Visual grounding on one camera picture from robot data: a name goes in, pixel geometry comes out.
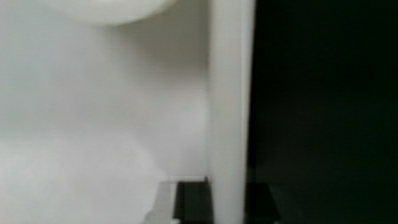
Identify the white square tabletop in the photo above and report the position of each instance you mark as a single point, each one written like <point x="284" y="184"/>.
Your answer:
<point x="125" y="73"/>

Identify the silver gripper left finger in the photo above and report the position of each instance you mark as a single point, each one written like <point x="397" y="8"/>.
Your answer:
<point x="193" y="206"/>

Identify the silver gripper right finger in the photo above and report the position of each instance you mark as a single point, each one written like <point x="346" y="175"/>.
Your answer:
<point x="262" y="213"/>

